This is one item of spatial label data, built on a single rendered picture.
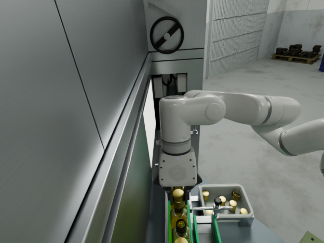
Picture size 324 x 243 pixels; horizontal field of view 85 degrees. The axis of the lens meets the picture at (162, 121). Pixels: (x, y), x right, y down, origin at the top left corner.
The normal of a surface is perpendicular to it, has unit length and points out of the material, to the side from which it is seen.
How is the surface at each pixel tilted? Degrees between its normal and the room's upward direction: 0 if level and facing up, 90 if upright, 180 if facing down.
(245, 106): 68
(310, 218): 0
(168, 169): 74
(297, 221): 0
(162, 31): 90
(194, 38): 90
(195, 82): 90
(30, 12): 90
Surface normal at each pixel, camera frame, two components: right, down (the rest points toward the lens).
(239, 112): -0.81, 0.11
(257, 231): -0.07, -0.84
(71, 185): 1.00, -0.04
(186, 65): -0.03, 0.54
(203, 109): 0.01, 0.18
